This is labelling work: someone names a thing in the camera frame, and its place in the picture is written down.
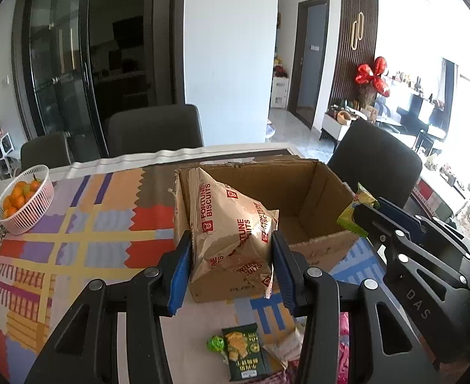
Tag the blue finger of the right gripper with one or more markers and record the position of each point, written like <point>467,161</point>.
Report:
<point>373,223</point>
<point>402,219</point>

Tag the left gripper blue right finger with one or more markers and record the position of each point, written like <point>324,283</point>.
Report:
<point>286,272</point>

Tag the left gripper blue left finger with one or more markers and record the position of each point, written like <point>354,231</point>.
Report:
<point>180,263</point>

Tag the yellow green small packet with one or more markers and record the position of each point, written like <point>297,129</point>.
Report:
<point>346,218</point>

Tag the beige fortune biscuits bag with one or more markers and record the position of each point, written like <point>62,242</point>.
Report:
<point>231,235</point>

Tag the pink snack packet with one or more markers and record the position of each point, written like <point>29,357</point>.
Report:
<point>343,357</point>

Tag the black chair right side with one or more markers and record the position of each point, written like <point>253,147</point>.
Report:
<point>370,157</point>

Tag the black chair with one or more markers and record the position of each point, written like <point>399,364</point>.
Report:
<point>152,129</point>
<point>370,157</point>
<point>51,150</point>

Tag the small green lollipop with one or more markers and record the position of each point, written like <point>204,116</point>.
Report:
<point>216,345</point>

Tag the brown cardboard box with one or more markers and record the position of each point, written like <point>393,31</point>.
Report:
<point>307,194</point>

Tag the white beige snack packet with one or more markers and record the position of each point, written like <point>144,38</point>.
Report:
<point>289,348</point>

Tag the dark green cracker packet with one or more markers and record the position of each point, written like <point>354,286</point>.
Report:
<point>245,357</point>

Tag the colourful patterned table mat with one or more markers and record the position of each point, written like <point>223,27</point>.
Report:
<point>110,225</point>

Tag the white low cabinet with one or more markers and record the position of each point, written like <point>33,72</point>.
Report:
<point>336,123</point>

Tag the red balloon bow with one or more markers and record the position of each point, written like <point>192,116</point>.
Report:
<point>366,74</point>

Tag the white storage shelf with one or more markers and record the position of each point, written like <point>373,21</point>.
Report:
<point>280,85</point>

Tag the black chair far middle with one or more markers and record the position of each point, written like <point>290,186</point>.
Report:
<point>152,129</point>

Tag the white basket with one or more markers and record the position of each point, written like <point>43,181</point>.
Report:
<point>32,212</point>

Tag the dark hallway door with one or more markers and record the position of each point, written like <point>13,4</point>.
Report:
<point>309,57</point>

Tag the oranges in basket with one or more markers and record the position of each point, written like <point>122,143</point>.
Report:
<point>20,194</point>

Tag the black chair far left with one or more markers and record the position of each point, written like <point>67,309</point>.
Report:
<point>51,150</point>

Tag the black glass sliding door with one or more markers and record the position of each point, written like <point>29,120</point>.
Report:
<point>79,62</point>

